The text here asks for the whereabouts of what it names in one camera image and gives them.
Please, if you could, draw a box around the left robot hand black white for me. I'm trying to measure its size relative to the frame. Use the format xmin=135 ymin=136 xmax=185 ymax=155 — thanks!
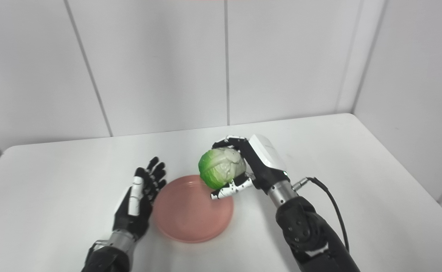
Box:
xmin=112 ymin=156 xmax=167 ymax=241

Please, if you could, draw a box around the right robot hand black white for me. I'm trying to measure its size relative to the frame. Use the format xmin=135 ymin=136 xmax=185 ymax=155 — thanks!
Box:
xmin=210 ymin=134 xmax=291 ymax=200

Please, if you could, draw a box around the green white cabbage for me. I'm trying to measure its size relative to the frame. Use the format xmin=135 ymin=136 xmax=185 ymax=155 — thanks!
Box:
xmin=198 ymin=148 xmax=247 ymax=190

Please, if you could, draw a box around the pink plate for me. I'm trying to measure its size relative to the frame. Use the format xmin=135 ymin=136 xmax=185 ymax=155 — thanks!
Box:
xmin=153 ymin=175 xmax=234 ymax=244

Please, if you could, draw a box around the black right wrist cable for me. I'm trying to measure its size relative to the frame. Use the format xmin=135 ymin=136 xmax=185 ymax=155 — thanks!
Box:
xmin=292 ymin=176 xmax=350 ymax=253

